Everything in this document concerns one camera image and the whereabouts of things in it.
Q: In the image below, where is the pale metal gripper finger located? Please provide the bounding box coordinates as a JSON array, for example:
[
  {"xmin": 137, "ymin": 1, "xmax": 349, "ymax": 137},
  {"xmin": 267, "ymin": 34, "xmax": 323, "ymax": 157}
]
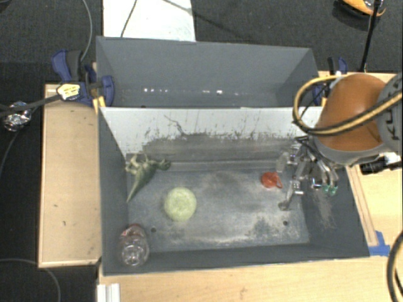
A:
[
  {"xmin": 275, "ymin": 151, "xmax": 295, "ymax": 174},
  {"xmin": 277, "ymin": 180, "xmax": 305, "ymax": 212}
]

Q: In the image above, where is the small red toy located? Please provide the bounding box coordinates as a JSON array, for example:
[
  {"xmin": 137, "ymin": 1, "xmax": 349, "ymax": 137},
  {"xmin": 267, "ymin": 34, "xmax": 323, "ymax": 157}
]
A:
[{"xmin": 260, "ymin": 171, "xmax": 284, "ymax": 190}]

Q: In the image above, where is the grey metal bin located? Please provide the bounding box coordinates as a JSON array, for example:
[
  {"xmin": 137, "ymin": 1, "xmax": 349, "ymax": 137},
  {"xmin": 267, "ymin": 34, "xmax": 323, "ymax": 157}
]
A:
[{"xmin": 94, "ymin": 35, "xmax": 371, "ymax": 277}]

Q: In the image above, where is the pale green round sponge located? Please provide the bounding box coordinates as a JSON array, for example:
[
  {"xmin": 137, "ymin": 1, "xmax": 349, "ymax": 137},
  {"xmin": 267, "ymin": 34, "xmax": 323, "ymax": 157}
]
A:
[{"xmin": 163, "ymin": 186, "xmax": 198, "ymax": 223}]

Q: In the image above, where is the green toy dinosaur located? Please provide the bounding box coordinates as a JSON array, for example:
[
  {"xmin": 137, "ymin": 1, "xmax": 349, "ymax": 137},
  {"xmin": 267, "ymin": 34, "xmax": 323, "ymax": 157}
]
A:
[{"xmin": 125, "ymin": 152, "xmax": 173, "ymax": 204}]

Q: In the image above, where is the clear plastic bottle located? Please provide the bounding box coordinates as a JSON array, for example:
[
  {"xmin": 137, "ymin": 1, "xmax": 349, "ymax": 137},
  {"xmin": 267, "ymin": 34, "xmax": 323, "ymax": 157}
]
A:
[{"xmin": 116, "ymin": 223, "xmax": 150, "ymax": 268}]

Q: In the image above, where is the black cylinder on white bracket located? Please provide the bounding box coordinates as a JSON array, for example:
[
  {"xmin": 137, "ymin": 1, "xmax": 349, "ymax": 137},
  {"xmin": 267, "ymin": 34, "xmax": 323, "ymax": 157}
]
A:
[{"xmin": 360, "ymin": 153, "xmax": 403, "ymax": 175}]

